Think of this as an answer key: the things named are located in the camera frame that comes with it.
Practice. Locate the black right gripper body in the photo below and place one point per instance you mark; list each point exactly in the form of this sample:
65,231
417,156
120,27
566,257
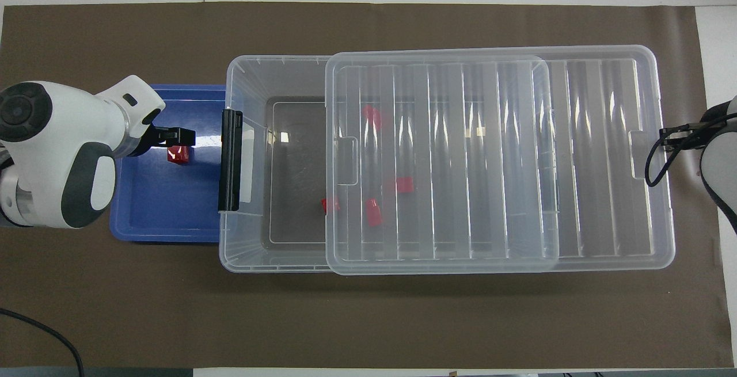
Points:
708,129

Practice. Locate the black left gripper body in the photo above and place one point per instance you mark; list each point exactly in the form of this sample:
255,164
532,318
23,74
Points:
151,138

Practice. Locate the red block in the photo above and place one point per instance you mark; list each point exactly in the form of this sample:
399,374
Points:
178,155
372,117
330,204
373,212
405,185

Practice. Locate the clear ribbed plastic lid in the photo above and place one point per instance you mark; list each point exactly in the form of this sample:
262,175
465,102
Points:
593,158

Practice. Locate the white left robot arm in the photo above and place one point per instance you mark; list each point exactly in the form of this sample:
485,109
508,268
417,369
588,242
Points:
57,152

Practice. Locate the blue plastic tray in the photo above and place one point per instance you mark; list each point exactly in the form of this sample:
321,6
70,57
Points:
167,204

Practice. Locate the clear plastic storage box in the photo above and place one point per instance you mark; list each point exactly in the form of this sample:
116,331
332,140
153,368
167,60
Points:
282,77

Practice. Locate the brown paper table mat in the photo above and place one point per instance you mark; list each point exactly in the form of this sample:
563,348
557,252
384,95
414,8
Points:
345,319

